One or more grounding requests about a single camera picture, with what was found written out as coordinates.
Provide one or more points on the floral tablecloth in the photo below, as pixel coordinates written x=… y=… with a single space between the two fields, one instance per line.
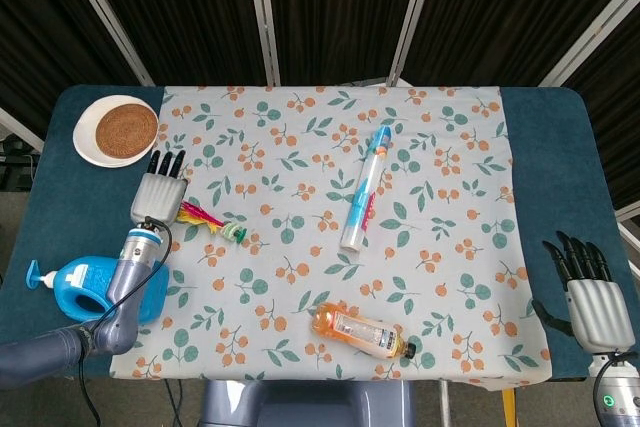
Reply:
x=330 y=237

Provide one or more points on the dark folding screen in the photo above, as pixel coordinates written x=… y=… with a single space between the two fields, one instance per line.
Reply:
x=320 y=12

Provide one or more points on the blue detergent jug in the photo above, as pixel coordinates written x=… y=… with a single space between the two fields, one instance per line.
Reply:
x=82 y=287

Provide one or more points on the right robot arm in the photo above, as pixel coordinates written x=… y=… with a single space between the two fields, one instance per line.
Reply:
x=617 y=389

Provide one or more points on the clear toothbrush tube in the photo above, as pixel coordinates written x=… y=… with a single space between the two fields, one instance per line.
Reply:
x=366 y=189

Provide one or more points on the round woven rattan coaster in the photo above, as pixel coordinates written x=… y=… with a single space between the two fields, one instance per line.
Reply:
x=126 y=128

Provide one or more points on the orange juice bottle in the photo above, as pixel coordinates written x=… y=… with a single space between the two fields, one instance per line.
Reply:
x=360 y=329

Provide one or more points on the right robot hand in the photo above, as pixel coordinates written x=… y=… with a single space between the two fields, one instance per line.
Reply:
x=590 y=297

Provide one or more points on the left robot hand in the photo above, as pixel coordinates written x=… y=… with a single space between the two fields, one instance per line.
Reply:
x=157 y=192

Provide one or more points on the white oval plate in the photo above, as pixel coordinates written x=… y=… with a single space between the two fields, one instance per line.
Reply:
x=85 y=139

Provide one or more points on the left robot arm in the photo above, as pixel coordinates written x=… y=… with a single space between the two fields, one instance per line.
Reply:
x=100 y=307

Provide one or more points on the colourful feather shuttlecock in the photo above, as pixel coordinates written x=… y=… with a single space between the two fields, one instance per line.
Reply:
x=231 y=233

